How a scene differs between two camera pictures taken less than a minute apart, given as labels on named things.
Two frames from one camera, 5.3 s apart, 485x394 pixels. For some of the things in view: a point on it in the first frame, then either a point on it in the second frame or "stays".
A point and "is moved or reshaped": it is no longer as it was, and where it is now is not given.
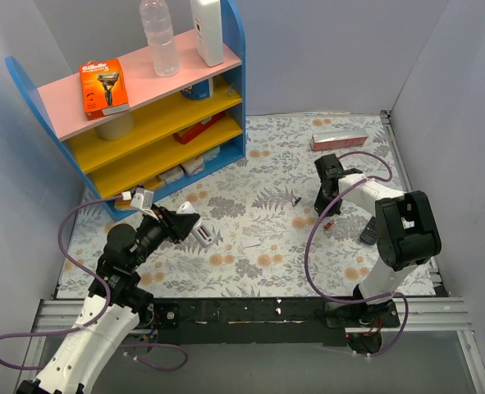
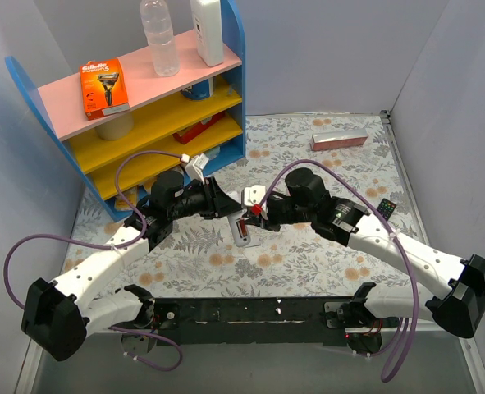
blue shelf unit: x=177 y=129 stays
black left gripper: x=170 y=226 to x=214 y=198
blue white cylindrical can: x=201 y=90 stays
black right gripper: x=326 y=190 to x=267 y=209
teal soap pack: x=211 y=154 stays
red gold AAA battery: x=329 y=224 is moved or reshaped
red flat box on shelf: x=184 y=135 stays
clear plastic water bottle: x=160 y=36 stays
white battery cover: x=250 y=242 stays
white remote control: x=202 y=231 to x=240 y=228
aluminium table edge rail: x=386 y=117 stays
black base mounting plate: x=203 y=321 stays
